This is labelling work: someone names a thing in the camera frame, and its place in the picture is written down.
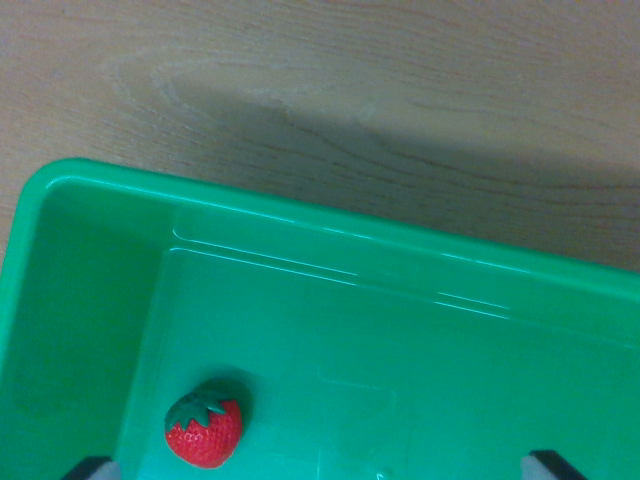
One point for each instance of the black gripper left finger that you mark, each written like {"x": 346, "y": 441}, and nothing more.
{"x": 95, "y": 470}

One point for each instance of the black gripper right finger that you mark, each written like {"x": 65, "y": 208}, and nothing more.
{"x": 545, "y": 468}

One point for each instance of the red toy strawberry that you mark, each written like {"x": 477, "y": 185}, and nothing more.
{"x": 205, "y": 435}

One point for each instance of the green plastic bin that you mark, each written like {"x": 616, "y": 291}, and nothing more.
{"x": 380, "y": 350}

